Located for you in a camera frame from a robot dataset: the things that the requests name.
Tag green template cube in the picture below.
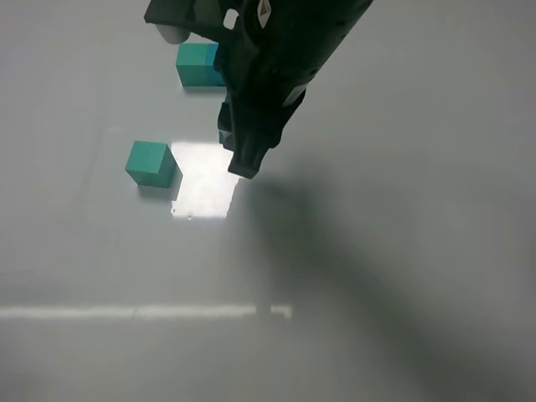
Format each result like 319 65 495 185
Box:
176 43 215 88

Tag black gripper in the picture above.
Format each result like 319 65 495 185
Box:
217 39 315 179

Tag green loose cube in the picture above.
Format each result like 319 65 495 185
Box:
125 141 177 188

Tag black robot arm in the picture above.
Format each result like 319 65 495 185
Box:
144 0 371 179

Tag blue template cube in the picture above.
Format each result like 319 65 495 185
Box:
205 43 225 87

